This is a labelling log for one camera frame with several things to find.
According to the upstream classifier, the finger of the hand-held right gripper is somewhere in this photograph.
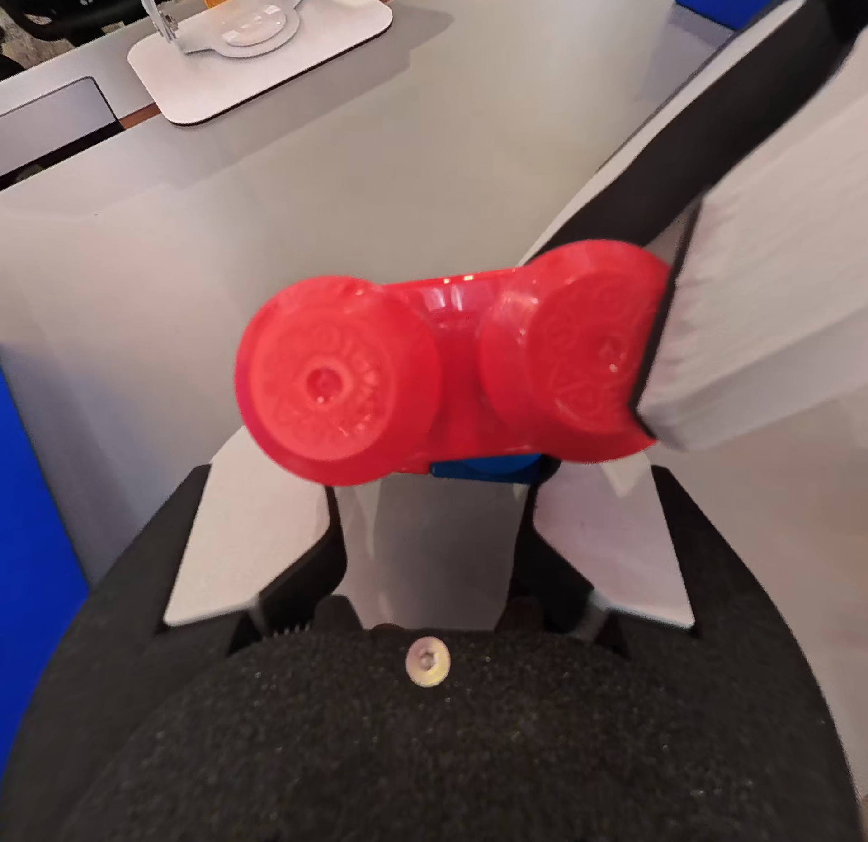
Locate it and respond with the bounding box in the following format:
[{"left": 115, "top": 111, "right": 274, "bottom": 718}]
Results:
[
  {"left": 523, "top": 0, "right": 868, "bottom": 266},
  {"left": 630, "top": 66, "right": 868, "bottom": 452}
]

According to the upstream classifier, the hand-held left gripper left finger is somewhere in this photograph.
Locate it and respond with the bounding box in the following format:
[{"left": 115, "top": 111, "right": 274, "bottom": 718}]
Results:
[{"left": 163, "top": 429, "right": 347, "bottom": 629}]

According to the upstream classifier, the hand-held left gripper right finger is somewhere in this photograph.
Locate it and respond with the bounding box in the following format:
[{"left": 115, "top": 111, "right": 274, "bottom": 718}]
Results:
[{"left": 523, "top": 449, "right": 695, "bottom": 629}]

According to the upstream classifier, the blue toy block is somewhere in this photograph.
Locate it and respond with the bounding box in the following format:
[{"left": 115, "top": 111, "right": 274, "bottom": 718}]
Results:
[{"left": 432, "top": 452, "right": 557, "bottom": 483}]

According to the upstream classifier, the red double toy block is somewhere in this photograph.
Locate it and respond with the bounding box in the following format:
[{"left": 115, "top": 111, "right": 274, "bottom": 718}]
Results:
[{"left": 235, "top": 239, "right": 672, "bottom": 487}]

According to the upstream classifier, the white document stand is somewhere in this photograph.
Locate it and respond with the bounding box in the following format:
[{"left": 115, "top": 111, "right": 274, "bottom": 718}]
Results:
[{"left": 128, "top": 0, "right": 394, "bottom": 124}]

